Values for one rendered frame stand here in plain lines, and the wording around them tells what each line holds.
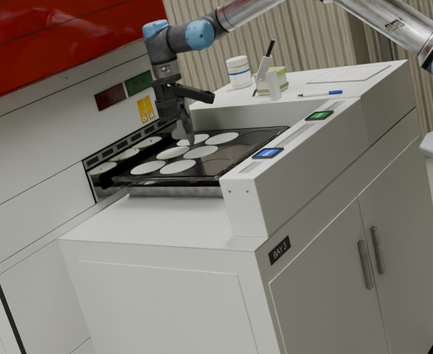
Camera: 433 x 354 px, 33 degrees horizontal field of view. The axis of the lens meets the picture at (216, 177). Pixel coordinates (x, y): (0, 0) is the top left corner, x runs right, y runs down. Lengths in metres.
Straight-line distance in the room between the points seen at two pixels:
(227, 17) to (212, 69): 2.50
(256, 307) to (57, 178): 0.66
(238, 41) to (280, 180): 2.83
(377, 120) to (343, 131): 0.20
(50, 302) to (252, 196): 0.67
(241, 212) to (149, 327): 0.45
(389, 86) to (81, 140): 0.88
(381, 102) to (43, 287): 1.04
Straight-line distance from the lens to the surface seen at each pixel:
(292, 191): 1.69
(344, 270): 1.92
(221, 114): 2.26
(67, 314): 2.03
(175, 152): 2.13
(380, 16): 1.78
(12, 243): 1.90
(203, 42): 1.98
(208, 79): 4.58
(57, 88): 2.00
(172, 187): 2.01
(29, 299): 1.95
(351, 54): 4.02
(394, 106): 2.20
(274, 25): 4.32
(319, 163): 1.80
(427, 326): 2.45
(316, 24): 4.04
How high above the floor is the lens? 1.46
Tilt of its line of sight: 18 degrees down
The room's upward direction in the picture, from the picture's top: 15 degrees counter-clockwise
